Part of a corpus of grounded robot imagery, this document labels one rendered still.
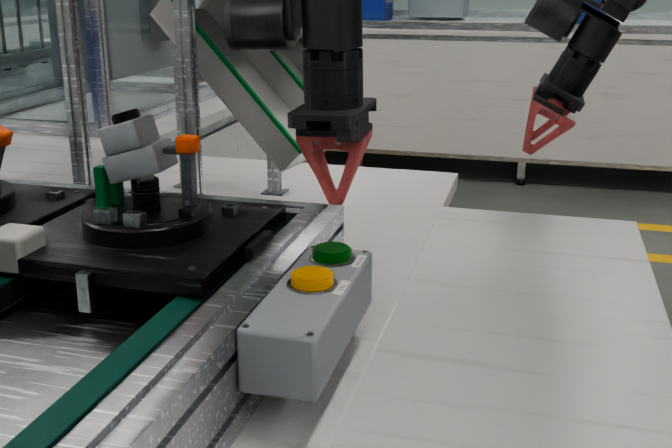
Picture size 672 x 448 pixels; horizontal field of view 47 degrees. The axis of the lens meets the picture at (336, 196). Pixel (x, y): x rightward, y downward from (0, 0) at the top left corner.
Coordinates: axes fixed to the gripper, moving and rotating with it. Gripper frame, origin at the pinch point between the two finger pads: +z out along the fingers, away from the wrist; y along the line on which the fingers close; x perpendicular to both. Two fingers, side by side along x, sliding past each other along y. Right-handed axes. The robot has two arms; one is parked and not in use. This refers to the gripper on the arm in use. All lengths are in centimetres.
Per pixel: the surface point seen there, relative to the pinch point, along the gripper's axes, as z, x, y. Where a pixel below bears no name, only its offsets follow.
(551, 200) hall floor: 105, 29, -358
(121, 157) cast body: -3.2, -23.1, 0.7
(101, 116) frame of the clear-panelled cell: 10, -80, -87
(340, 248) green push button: 5.4, 0.4, 0.4
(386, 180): 17, -8, -67
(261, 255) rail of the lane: 6.5, -7.8, 1.3
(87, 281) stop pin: 6.2, -21.5, 11.8
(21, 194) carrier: 4.7, -43.6, -9.1
